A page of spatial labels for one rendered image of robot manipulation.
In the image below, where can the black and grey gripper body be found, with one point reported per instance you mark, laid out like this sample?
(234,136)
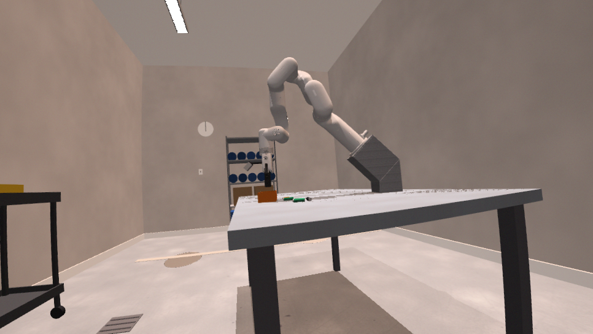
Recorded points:
(267,158)

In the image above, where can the orange open bin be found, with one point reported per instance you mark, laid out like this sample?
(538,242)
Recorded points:
(267,196)

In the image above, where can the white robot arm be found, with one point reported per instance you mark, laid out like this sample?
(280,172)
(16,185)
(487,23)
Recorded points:
(316,96)

